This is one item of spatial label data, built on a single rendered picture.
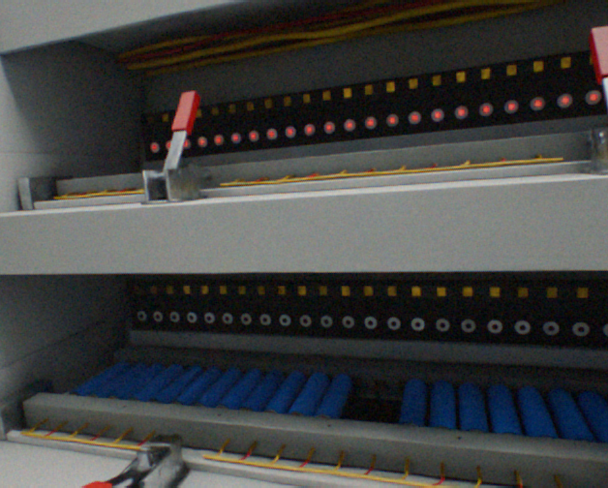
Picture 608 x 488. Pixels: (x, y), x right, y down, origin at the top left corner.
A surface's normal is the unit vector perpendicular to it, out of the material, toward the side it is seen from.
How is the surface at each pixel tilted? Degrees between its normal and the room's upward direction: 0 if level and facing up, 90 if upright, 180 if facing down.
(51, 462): 19
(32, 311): 90
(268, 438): 109
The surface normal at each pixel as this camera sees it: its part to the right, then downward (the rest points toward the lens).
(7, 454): -0.08, -0.98
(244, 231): -0.31, 0.18
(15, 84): 0.95, -0.03
